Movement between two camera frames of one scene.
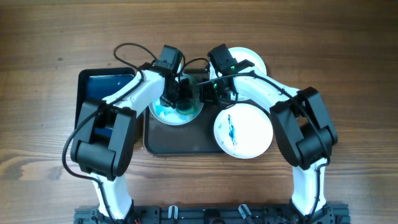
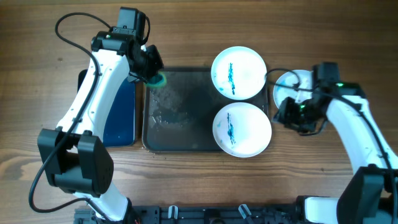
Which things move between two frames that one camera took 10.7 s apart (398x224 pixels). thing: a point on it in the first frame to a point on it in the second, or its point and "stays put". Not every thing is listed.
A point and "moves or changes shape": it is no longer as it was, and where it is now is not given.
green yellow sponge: (186, 107) moves or changes shape
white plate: (243, 130) stays put
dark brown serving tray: (196, 137) stays put
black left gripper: (186, 95) to (157, 63)
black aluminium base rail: (220, 214) stays put
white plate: (163, 112) to (306, 79)
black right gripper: (206, 97) to (286, 117)
